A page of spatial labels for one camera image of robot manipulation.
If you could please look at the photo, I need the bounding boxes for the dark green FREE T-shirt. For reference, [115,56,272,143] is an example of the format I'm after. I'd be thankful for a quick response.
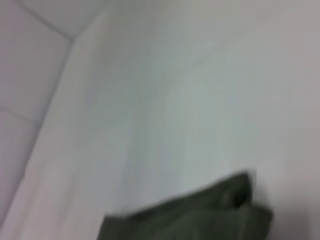
[98,169,274,240]

